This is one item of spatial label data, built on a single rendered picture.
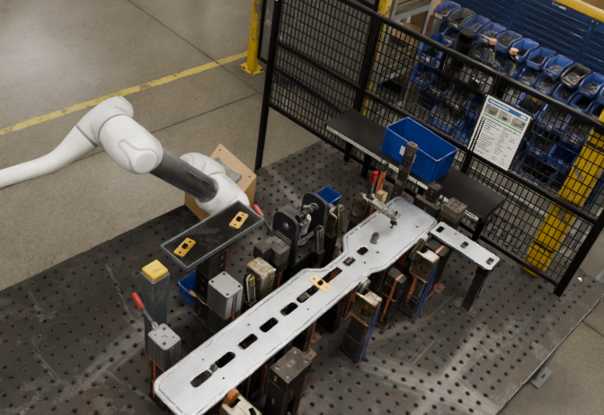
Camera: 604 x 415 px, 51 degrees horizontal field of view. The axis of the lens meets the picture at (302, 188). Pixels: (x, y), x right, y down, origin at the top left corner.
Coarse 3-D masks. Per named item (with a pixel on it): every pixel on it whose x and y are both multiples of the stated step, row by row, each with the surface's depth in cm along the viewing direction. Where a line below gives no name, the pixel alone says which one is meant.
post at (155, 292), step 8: (144, 272) 208; (168, 272) 209; (144, 280) 208; (152, 280) 206; (160, 280) 207; (168, 280) 210; (144, 288) 211; (152, 288) 207; (160, 288) 209; (168, 288) 213; (144, 296) 214; (152, 296) 209; (160, 296) 212; (144, 304) 218; (152, 304) 212; (160, 304) 215; (152, 312) 216; (160, 312) 218; (144, 320) 224; (160, 320) 221; (144, 352) 235
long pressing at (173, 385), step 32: (384, 224) 264; (416, 224) 267; (352, 256) 247; (384, 256) 249; (288, 288) 230; (352, 288) 235; (256, 320) 217; (288, 320) 219; (192, 352) 203; (224, 352) 205; (256, 352) 207; (160, 384) 193; (224, 384) 196
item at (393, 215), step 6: (366, 198) 264; (372, 198) 265; (372, 204) 262; (378, 204) 262; (384, 204) 262; (378, 210) 261; (384, 210) 259; (390, 210) 260; (390, 216) 258; (396, 216) 257; (390, 222) 260; (396, 222) 261
